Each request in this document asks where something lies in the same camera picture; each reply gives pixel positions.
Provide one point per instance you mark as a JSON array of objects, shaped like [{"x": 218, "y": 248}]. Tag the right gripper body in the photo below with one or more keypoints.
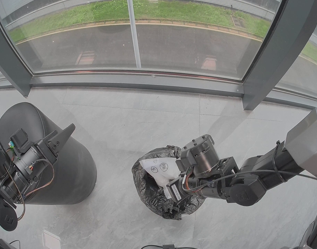
[{"x": 177, "y": 188}]

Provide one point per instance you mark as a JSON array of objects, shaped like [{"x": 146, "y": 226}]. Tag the dark grey round chair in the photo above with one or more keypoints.
[{"x": 70, "y": 170}]

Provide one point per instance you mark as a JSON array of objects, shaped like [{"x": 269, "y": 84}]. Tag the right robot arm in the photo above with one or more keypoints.
[{"x": 303, "y": 139}]

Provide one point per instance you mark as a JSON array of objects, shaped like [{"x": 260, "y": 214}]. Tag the black plastic bag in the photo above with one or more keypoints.
[{"x": 148, "y": 191}]

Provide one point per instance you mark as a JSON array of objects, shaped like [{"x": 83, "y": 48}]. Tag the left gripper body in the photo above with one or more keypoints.
[{"x": 36, "y": 159}]

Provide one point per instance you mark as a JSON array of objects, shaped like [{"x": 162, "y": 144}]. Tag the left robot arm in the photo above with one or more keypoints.
[{"x": 4, "y": 214}]

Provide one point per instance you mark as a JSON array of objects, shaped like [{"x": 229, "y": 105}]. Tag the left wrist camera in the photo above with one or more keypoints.
[{"x": 19, "y": 139}]

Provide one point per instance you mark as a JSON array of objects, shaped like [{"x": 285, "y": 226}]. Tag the clear printed wrapper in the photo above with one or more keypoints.
[{"x": 158, "y": 170}]

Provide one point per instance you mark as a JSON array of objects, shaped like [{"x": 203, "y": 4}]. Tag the window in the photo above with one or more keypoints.
[{"x": 148, "y": 84}]

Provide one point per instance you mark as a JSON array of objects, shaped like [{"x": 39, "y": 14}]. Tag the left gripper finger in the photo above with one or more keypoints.
[
  {"x": 50, "y": 136},
  {"x": 60, "y": 140}
]

